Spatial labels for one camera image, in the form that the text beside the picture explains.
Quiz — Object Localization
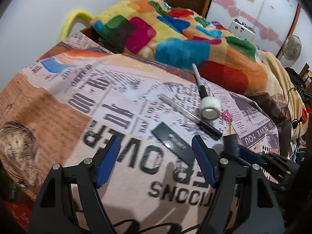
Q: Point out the newspaper print blanket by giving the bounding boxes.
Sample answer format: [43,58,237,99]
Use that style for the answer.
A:
[0,33,281,234]

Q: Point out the colourful patchwork fleece blanket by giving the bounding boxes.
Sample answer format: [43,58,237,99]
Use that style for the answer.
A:
[90,0,308,137]

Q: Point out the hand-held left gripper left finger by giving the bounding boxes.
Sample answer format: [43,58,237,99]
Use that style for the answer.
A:
[30,135,121,234]

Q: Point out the clear tape roll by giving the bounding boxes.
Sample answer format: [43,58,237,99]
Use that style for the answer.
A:
[196,97,221,121]

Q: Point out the standing electric fan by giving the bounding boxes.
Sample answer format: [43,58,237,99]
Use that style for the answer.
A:
[283,35,303,60]

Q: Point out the small pink clip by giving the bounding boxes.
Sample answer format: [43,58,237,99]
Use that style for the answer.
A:
[221,110,234,123]

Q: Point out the wooden bed headboard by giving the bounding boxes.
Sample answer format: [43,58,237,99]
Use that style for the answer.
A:
[301,63,312,90]

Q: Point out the black card package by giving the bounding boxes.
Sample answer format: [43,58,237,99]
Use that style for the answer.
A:
[152,122,196,166]

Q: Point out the yellow foam tube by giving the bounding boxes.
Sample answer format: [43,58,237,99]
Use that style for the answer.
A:
[60,9,94,41]

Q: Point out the small white cabinet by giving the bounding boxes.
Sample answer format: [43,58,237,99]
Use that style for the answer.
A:
[229,18,255,42]

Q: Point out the wooden wardrobe frosted sliding doors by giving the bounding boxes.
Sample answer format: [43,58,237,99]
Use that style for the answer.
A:
[205,0,303,61]

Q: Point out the clear pen with black cap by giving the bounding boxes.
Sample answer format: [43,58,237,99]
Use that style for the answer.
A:
[158,94,223,139]

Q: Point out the white and black marker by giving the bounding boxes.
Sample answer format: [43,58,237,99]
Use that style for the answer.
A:
[191,63,209,101]

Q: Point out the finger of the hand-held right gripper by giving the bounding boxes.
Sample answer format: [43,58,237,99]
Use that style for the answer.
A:
[221,151,287,192]
[237,144,301,176]

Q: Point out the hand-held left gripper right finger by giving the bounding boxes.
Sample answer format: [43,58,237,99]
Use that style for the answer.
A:
[191,135,285,234]

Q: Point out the black cable with clip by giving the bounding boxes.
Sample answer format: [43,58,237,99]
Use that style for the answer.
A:
[284,85,306,152]

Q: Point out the black striped clothes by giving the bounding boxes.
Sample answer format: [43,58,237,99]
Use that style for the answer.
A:
[285,67,310,100]

